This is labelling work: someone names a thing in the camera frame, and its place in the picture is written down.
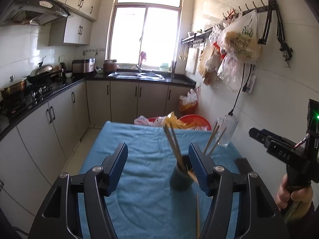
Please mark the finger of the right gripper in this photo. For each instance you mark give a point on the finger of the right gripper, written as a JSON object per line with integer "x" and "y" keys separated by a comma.
{"x": 260, "y": 135}
{"x": 271, "y": 132}

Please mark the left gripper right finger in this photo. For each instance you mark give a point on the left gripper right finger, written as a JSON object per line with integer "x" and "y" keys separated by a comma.
{"x": 216, "y": 181}

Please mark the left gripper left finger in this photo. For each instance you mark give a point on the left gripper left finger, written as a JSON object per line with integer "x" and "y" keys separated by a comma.
{"x": 99, "y": 182}

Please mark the wooden chopstick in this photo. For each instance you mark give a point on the wooden chopstick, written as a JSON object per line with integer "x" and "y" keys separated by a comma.
{"x": 212, "y": 136}
{"x": 217, "y": 142}
{"x": 172, "y": 146}
{"x": 192, "y": 176}
{"x": 175, "y": 146}
{"x": 198, "y": 229}
{"x": 177, "y": 151}

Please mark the lower kitchen cabinets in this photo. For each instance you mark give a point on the lower kitchen cabinets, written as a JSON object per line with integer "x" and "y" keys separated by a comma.
{"x": 36, "y": 149}

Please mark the kitchen cabinets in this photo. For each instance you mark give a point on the kitchen cabinets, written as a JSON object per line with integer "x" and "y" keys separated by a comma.
{"x": 76, "y": 28}
{"x": 36, "y": 149}

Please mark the kitchen sink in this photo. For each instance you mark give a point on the kitchen sink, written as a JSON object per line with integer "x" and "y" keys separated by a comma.
{"x": 137, "y": 75}

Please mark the kitchen window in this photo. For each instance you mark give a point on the kitchen window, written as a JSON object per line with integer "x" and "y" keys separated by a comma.
{"x": 144, "y": 33}

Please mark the upper kitchen cabinets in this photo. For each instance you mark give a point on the upper kitchen cabinets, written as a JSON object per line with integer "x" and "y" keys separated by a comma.
{"x": 76, "y": 28}

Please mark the right hand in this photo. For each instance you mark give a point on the right hand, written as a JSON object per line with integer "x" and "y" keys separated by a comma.
{"x": 303, "y": 197}

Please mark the black smartphone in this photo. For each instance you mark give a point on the black smartphone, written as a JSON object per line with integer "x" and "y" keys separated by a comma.
{"x": 243, "y": 166}

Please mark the clear glass mug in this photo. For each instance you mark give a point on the clear glass mug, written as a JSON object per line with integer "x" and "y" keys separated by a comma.
{"x": 230, "y": 122}

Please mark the dark perforated utensil holder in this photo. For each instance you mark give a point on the dark perforated utensil holder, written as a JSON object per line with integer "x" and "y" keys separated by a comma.
{"x": 180, "y": 179}

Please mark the blue towel table cloth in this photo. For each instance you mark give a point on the blue towel table cloth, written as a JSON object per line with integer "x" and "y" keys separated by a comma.
{"x": 143, "y": 204}

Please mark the red plastic basin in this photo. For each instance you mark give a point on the red plastic basin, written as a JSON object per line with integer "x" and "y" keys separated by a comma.
{"x": 190, "y": 121}

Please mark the hanging plastic bag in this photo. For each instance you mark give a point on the hanging plastic bag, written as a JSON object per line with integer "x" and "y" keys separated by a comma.
{"x": 240, "y": 39}

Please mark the brown clay pot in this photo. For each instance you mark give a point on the brown clay pot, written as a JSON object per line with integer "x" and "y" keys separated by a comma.
{"x": 110, "y": 65}

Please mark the silver rice cooker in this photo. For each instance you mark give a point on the silver rice cooker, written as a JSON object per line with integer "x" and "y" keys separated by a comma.
{"x": 83, "y": 65}

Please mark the black wok on stove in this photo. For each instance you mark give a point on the black wok on stove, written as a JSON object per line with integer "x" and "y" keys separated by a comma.
{"x": 43, "y": 73}

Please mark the steel pot with lid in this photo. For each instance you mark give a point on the steel pot with lid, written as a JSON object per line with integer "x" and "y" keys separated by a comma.
{"x": 13, "y": 86}

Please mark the range hood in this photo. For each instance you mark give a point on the range hood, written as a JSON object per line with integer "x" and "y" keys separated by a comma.
{"x": 33, "y": 12}

